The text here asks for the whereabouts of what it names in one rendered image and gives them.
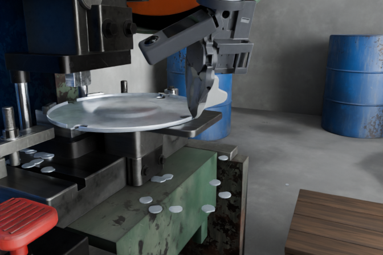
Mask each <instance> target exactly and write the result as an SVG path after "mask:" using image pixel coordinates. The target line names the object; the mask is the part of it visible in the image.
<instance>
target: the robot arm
mask: <svg viewBox="0 0 383 255"><path fill-rule="evenodd" d="M196 2H197V3H198V4H200V5H202V6H205V7H208V8H207V11H206V12H205V11H203V10H199V11H197V12H195V13H193V14H191V15H189V16H188V17H186V18H184V19H181V20H180V21H178V22H176V23H174V24H172V25H170V26H169V27H167V28H165V29H163V30H161V31H159V32H157V33H155V34H153V35H151V36H149V37H147V38H146V39H144V40H142V41H140V42H139V43H138V46H139V48H140V50H141V52H142V54H143V55H144V58H145V59H146V61H147V62H148V64H150V65H153V64H156V63H158V62H159V61H161V60H163V59H165V58H167V57H168V56H170V55H172V54H174V53H176V52H178V51H180V50H182V49H184V48H185V47H186V57H185V85H186V98H187V102H188V109H189V111H190V113H191V115H192V116H193V118H198V117H199V116H200V115H201V113H202V111H203V110H204V109H205V108H208V107H211V106H214V105H217V104H220V103H223V102H224V101H225V100H226V99H227V93H226V92H225V91H223V90H221V89H219V88H218V87H219V84H218V83H219V78H218V77H217V76H216V75H215V73H221V74H232V73H234V75H240V74H247V70H248V65H249V62H250V57H251V52H252V48H253V43H252V42H251V41H249V39H248V37H249V34H250V29H251V24H252V19H253V16H254V11H255V6H256V1H255V0H196ZM247 52H248V57H247V61H246V66H245V67H243V65H244V62H245V57H246V53H247Z"/></svg>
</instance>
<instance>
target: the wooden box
mask: <svg viewBox="0 0 383 255"><path fill-rule="evenodd" d="M284 252H285V255H383V204H382V203H376V202H372V201H366V200H360V199H354V198H348V197H344V196H337V195H331V194H325V193H322V192H316V191H310V190H303V189H300V191H299V195H298V199H297V202H296V206H295V210H294V214H293V217H292V221H291V225H290V230H289V232H288V236H287V241H286V244H285V247H284Z"/></svg>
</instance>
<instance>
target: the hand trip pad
mask: <svg viewBox="0 0 383 255"><path fill-rule="evenodd" d="M57 222H58V213H57V211H56V209H55V208H54V207H52V206H49V205H45V204H42V203H38V202H36V201H32V200H29V199H25V198H11V199H9V200H7V201H4V202H2V203H0V250H5V251H10V255H27V254H28V248H27V245H28V244H29V243H31V242H33V241H34V240H36V239H37V238H38V237H40V236H41V235H43V234H45V233H46V232H48V231H49V230H51V229H52V228H53V227H54V226H56V224H57Z"/></svg>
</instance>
